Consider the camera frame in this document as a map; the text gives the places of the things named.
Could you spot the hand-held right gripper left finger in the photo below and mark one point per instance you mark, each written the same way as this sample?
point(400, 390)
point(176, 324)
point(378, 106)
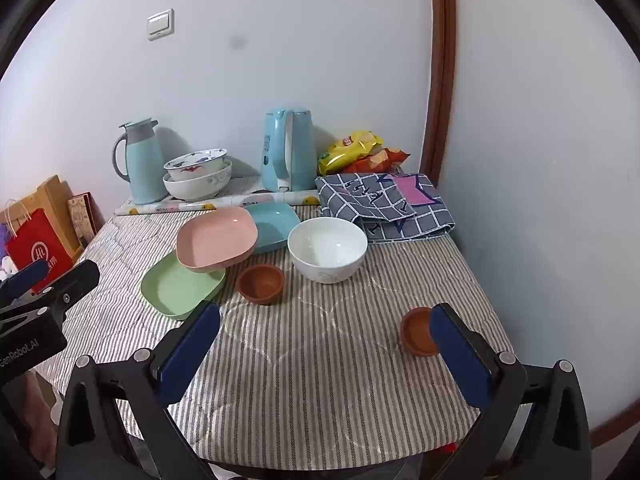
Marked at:
point(187, 355)

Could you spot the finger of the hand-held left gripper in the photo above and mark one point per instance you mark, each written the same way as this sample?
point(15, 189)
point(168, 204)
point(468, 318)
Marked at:
point(29, 280)
point(75, 282)

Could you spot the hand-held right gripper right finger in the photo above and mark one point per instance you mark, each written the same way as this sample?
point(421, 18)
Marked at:
point(460, 360)

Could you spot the small brown bowl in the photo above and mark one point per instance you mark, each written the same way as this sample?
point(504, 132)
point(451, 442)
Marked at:
point(260, 282)
point(415, 332)

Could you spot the green plastic plate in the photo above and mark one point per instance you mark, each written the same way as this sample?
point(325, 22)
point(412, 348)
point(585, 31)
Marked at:
point(175, 290)

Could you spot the pink plastic plate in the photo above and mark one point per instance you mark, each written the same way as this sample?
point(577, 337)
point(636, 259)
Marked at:
point(215, 235)

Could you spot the blue plastic plate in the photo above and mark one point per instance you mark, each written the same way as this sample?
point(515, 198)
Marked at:
point(275, 225)

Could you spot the white ceramic bowl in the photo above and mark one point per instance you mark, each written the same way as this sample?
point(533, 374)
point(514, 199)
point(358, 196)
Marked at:
point(325, 255)

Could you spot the red paper bag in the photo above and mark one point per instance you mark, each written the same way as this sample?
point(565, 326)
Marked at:
point(37, 250)

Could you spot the brown patterned box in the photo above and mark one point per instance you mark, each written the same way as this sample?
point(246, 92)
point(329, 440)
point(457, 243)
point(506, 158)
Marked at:
point(80, 217)

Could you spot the brown paper bag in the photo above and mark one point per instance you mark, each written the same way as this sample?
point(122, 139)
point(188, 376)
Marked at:
point(52, 195)

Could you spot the rolled floral oilcloth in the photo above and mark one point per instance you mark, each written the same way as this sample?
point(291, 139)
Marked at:
point(165, 207)

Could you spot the striped quilted table cover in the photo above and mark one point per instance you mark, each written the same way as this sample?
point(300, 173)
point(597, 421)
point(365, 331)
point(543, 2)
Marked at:
point(310, 370)

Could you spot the blue thermos jug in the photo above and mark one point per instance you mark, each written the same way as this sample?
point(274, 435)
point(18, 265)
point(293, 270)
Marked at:
point(145, 170)

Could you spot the white bowl with grey swirls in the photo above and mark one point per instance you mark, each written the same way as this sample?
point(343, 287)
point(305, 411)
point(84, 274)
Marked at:
point(200, 187)

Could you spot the red and blue patterned bowl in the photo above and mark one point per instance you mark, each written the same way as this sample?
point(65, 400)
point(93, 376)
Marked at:
point(195, 160)

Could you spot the grey checked folded cloth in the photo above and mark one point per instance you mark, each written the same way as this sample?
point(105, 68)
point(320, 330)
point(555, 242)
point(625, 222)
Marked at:
point(360, 200)

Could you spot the red chips bag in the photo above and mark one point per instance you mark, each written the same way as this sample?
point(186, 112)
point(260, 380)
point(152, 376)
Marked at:
point(380, 161)

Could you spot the blue electric kettle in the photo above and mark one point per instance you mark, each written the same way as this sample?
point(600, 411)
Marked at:
point(295, 155)

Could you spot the yellow chips bag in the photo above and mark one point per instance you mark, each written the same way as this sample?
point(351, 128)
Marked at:
point(350, 152)

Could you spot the white wall switch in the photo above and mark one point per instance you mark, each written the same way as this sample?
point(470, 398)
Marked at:
point(161, 24)

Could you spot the brown wooden door frame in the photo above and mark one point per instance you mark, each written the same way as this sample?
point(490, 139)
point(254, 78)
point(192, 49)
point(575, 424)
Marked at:
point(442, 60)

